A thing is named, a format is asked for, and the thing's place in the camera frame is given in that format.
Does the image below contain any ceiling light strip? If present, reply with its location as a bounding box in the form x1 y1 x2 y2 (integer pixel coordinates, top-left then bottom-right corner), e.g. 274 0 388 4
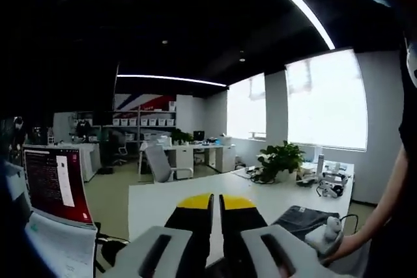
244 0 336 50
116 74 227 88

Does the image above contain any white wall shelf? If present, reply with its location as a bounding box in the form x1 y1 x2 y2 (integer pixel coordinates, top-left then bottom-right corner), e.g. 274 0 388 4
112 108 179 128

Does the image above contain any white handheld device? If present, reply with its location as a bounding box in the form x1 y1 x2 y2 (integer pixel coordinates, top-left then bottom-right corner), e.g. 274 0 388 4
314 181 336 199

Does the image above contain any person's right hand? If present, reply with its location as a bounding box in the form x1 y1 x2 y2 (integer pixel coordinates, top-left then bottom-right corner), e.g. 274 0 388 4
321 234 361 266

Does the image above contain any small green plant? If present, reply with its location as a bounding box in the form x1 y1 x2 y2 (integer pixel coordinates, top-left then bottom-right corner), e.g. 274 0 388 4
171 128 194 146

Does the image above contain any black cable bundle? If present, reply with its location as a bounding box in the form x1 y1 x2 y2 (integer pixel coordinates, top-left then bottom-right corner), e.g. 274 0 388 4
248 169 278 185

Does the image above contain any grey towel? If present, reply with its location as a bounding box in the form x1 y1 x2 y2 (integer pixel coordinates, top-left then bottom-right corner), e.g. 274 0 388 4
271 205 340 245

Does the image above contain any green potted plant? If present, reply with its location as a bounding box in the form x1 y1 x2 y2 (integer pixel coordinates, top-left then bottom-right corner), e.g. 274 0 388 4
257 140 306 184

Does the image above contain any black monitor screen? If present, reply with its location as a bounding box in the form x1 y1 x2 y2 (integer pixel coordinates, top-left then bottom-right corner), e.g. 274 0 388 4
93 111 115 126

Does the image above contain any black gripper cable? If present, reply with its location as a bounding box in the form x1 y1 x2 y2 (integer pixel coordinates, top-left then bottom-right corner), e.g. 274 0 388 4
338 214 360 236

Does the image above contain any white mesh office chair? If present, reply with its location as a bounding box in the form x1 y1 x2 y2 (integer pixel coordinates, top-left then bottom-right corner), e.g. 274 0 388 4
144 145 195 184

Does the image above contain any white cabinet counter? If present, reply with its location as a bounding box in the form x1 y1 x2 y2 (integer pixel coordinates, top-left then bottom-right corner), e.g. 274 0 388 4
139 143 236 174

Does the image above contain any person's black shirt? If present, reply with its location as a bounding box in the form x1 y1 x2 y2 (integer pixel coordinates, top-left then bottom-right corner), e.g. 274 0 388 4
367 23 417 278

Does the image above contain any dark office chair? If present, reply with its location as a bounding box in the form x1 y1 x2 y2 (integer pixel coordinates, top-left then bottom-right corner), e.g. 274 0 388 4
111 130 128 167

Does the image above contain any row of white storage boxes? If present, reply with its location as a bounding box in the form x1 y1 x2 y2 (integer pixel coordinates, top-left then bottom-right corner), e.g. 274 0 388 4
113 101 177 127

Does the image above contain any black stand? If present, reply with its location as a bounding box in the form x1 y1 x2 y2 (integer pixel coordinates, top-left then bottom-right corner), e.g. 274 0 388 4
94 230 132 274

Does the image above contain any laptop with red screen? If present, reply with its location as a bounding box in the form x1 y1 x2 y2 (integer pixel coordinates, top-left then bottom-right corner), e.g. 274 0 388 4
6 146 98 278

